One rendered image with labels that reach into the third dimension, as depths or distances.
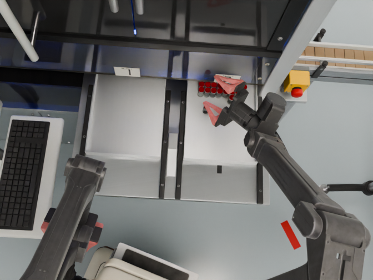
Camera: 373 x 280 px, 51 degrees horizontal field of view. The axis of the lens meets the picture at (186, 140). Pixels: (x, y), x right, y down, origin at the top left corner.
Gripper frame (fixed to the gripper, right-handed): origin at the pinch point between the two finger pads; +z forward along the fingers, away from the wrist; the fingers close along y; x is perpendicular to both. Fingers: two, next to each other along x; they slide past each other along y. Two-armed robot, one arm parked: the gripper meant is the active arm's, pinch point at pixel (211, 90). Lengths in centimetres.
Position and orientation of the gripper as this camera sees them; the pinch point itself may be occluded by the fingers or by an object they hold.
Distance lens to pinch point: 112.1
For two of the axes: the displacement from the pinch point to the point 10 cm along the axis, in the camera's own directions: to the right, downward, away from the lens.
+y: 2.8, -6.8, -6.8
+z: -7.3, -6.1, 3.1
